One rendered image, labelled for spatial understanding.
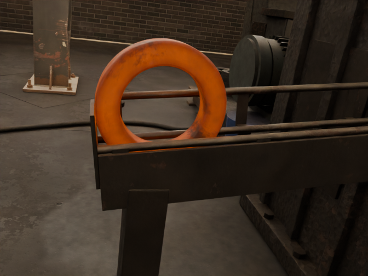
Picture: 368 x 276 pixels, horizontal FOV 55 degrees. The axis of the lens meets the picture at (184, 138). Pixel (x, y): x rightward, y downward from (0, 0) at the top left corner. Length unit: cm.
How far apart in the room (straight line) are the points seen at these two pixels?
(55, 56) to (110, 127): 255
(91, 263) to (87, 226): 19
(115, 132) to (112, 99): 5
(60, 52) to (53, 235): 195
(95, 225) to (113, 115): 89
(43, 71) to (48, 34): 29
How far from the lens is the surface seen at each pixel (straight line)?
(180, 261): 122
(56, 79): 307
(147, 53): 47
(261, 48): 185
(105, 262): 119
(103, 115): 49
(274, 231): 134
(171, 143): 49
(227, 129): 57
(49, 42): 302
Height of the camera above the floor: 78
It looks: 20 degrees down
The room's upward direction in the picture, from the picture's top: 8 degrees clockwise
